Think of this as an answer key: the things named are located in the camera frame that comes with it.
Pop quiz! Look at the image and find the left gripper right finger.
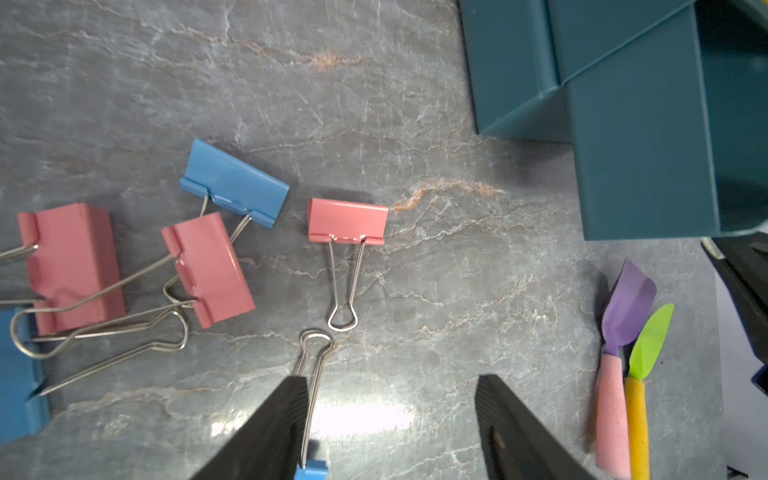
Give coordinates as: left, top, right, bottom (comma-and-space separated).
474, 374, 592, 479

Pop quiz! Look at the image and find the pink binder clip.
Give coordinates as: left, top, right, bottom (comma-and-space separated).
0, 202, 193, 361
308, 198, 389, 333
9, 213, 255, 397

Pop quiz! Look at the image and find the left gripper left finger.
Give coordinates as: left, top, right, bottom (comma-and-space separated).
194, 376, 309, 480

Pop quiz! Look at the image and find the purple toy shovel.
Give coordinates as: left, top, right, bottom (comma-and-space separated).
595, 260, 657, 479

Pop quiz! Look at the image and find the green toy shovel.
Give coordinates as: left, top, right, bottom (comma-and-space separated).
625, 303, 675, 480

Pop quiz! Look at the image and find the teal drawer cabinet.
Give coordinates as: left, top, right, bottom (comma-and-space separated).
458, 0, 697, 143

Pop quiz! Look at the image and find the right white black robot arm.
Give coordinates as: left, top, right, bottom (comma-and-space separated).
701, 232, 767, 394

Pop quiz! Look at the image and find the teal drawer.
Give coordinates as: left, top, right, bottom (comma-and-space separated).
568, 1, 767, 241

